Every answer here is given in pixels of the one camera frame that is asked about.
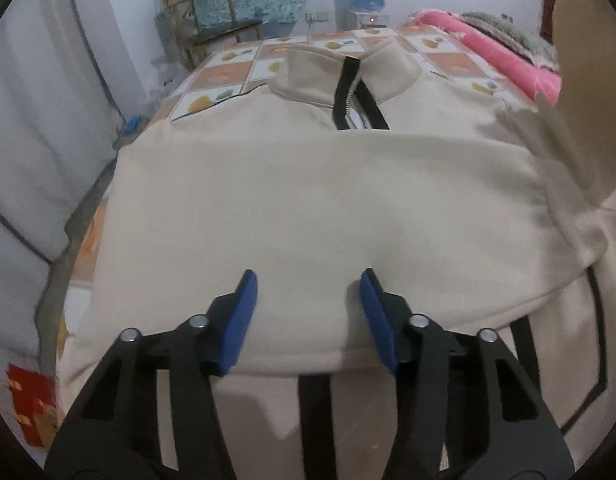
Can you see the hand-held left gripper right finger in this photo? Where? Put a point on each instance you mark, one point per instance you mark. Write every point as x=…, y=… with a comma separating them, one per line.
x=378, y=320

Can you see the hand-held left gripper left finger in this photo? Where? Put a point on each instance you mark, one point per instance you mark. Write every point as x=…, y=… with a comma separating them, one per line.
x=237, y=320

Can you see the beige zip jacket black trim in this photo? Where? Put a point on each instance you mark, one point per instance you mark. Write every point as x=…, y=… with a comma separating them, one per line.
x=313, y=210

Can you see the small blue item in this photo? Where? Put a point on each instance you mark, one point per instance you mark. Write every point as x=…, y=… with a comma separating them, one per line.
x=133, y=124

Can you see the tile patterned tablecloth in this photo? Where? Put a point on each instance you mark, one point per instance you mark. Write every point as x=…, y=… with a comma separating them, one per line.
x=222, y=72

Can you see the wooden chair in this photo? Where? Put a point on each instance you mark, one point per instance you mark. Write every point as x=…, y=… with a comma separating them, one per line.
x=227, y=32

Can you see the pink floral blanket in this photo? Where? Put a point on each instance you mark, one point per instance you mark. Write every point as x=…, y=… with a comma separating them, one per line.
x=503, y=55

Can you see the grey-green fuzzy blanket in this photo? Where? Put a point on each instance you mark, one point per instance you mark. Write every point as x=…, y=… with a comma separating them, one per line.
x=513, y=35

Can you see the brown door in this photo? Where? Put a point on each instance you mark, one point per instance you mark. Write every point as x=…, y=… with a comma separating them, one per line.
x=550, y=0

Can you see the white wall socket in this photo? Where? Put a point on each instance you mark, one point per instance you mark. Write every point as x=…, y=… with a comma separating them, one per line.
x=318, y=16

